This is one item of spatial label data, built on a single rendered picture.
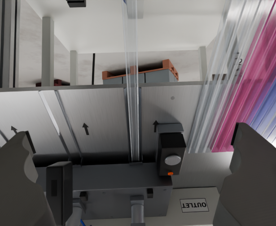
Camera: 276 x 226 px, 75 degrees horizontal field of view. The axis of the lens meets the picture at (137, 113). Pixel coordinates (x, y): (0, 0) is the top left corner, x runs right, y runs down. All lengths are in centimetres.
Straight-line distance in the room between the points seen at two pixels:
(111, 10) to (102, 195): 58
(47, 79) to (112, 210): 47
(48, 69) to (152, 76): 224
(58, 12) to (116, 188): 61
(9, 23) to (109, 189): 50
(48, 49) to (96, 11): 21
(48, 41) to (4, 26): 14
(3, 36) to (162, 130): 51
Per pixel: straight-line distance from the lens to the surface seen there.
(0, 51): 62
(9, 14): 65
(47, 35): 75
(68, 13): 75
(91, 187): 33
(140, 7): 62
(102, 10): 72
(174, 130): 28
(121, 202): 37
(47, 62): 71
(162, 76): 277
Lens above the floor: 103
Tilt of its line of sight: 6 degrees down
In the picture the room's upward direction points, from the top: 178 degrees clockwise
